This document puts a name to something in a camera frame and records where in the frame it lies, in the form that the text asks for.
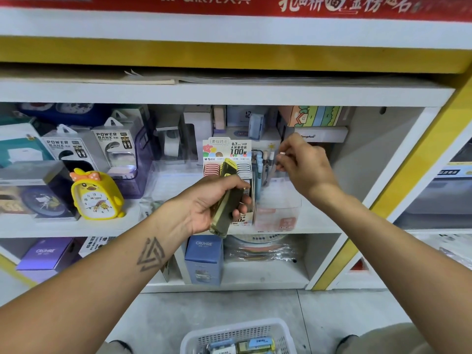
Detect grey sneaker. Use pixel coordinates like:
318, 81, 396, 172
335, 335, 358, 354
109, 340, 134, 354

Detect flat cardboard sheets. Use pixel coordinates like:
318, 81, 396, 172
124, 67, 458, 87

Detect plastic wrapped items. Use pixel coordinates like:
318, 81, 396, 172
420, 234, 472, 266

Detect stack of wrapped discs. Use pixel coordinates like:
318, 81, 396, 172
223, 234, 299, 264

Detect small tan alarm clock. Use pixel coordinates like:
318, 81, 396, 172
0, 186, 32, 216

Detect large white cardboard box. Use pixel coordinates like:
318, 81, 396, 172
77, 235, 181, 283

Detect clear boxed dark clock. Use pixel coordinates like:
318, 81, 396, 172
0, 160, 78, 220

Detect tape dispenser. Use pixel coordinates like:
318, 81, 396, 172
156, 116, 185, 161

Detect yellow alarm clock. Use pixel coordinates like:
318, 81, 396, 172
70, 168, 126, 221

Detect red banner strip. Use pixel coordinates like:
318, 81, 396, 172
0, 0, 472, 23

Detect white hanging accessory box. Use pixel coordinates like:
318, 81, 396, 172
40, 124, 108, 174
92, 110, 145, 174

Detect person's left hand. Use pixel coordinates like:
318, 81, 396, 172
171, 173, 253, 235

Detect white shelf with yellow trim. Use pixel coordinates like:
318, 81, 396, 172
0, 0, 472, 292

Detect purple box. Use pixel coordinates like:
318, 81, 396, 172
16, 237, 78, 283

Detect teal white box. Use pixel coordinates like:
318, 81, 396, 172
0, 123, 54, 168

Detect white tall box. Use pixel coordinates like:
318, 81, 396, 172
183, 105, 215, 161

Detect pastel sticky notes pack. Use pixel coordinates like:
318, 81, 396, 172
279, 105, 356, 128

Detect clear pink label box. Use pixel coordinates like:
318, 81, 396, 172
253, 177, 303, 233

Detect person's right hand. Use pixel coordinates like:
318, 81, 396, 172
275, 132, 342, 207

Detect grey digital clock box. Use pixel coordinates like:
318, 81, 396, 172
225, 105, 268, 139

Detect pile of lead refill packets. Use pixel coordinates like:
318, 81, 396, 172
199, 335, 280, 354

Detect person's right forearm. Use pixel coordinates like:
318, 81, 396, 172
317, 189, 472, 354

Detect person's left forearm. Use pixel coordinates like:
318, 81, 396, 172
0, 210, 196, 354

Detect white long box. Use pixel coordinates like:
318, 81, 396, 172
284, 126, 349, 143

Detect clear plastic tray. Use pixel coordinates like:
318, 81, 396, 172
144, 162, 207, 211

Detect white refill display box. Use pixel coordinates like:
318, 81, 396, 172
201, 138, 255, 235

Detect white plastic basket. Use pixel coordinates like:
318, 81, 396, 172
179, 318, 297, 354

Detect olive green refill packets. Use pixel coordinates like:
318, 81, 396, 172
208, 158, 248, 236

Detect blue small carton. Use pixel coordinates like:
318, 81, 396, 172
184, 234, 224, 286

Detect purple translucent container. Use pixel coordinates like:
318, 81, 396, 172
111, 125, 156, 200

